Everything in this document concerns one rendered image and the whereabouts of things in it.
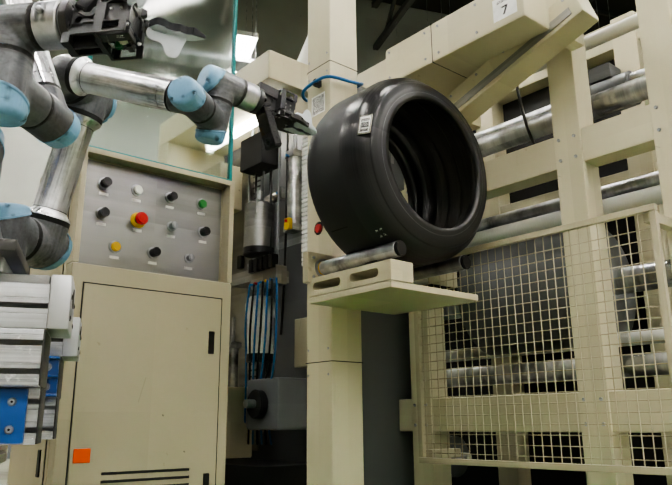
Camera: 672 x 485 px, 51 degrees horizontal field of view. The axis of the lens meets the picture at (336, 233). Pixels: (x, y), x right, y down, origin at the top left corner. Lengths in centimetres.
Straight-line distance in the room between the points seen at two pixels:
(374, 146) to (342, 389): 77
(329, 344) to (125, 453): 68
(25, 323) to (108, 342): 99
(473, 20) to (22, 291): 171
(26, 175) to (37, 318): 1039
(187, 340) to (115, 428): 35
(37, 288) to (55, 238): 68
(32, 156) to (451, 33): 972
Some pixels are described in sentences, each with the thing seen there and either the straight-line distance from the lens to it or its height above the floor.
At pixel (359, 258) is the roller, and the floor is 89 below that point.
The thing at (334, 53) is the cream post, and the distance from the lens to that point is 255.
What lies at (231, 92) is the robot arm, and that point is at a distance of 182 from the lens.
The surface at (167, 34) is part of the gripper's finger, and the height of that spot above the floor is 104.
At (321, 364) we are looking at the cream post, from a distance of 225.
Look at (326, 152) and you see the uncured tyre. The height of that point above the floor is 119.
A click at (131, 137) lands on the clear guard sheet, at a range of 242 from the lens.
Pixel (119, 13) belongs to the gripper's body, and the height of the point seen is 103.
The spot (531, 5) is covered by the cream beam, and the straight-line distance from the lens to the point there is 238.
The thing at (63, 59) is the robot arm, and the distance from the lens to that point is 189.
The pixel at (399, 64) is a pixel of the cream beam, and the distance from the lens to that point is 264.
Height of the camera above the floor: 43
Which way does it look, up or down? 15 degrees up
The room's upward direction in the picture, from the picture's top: straight up
